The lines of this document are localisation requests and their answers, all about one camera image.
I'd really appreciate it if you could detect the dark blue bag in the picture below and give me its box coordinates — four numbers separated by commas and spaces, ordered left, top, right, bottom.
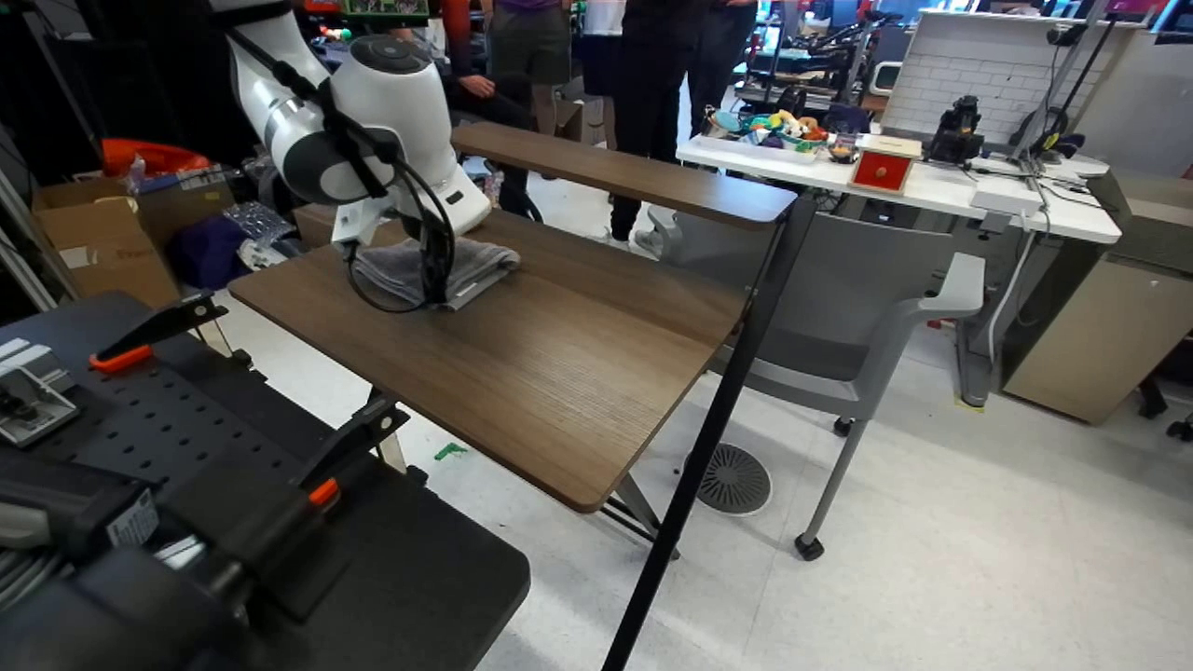
164, 212, 255, 289

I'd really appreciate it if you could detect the large cardboard box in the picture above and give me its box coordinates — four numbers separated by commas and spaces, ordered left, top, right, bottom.
34, 178, 190, 314

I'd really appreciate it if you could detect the pile of colourful toys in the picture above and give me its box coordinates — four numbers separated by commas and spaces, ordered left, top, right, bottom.
738, 105, 833, 157

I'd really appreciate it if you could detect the person in grey shorts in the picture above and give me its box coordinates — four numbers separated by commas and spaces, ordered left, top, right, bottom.
442, 0, 589, 222

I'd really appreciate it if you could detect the red box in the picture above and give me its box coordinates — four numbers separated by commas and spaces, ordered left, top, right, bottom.
849, 130, 930, 197

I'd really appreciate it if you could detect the light wooden cabinet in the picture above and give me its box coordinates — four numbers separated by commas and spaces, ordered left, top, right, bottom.
1004, 167, 1193, 428

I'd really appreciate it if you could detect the person in black clothes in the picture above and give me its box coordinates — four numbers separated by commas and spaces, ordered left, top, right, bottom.
608, 0, 763, 249

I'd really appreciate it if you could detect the orange black bar clamp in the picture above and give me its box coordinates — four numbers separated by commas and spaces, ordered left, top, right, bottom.
84, 285, 234, 380
197, 390, 416, 592

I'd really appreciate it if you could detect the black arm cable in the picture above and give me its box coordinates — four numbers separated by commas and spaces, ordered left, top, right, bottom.
325, 105, 462, 318

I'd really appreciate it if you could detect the black perforated breadboard table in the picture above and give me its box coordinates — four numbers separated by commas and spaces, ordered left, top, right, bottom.
0, 289, 531, 671

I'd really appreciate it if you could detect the white panel board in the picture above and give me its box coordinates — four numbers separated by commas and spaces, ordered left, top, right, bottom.
877, 8, 1149, 157

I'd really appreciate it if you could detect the black leaning stand pole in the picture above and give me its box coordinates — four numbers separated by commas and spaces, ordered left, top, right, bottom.
598, 188, 828, 671

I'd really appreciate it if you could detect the round black floor plate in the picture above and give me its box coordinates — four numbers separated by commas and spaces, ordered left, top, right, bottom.
690, 441, 776, 519

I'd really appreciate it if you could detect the white desk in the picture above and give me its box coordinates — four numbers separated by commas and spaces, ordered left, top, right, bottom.
673, 121, 1129, 414

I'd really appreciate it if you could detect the grey towel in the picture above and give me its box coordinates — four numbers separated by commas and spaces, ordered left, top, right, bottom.
349, 229, 525, 318

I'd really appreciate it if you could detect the black desk gadget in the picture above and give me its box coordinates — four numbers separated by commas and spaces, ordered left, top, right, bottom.
928, 89, 996, 167

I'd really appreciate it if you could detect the grey office chair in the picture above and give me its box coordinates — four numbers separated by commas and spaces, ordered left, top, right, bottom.
668, 203, 996, 565

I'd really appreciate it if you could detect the orange plastic object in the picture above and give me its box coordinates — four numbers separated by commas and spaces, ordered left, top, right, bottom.
95, 132, 216, 178

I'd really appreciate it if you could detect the silver mounting bracket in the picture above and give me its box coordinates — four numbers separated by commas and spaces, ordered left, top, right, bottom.
0, 366, 84, 449

